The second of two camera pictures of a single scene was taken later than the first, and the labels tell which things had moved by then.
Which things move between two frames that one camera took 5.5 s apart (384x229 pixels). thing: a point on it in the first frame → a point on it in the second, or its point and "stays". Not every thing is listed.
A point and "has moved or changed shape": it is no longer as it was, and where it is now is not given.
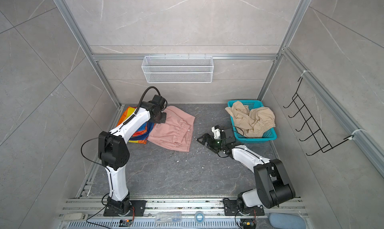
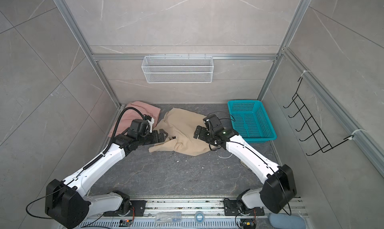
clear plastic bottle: x=171 y=217 stays
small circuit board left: x=125 y=222 stays
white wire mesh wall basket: x=178 y=69 stays
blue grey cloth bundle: x=286 y=221 stays
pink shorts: x=176 y=133 has moved or changed shape
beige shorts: x=251 y=123 → x=180 y=125
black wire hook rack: x=320 y=140 stays
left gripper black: x=163 y=119 → x=162 y=137
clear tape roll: x=199 y=217 stays
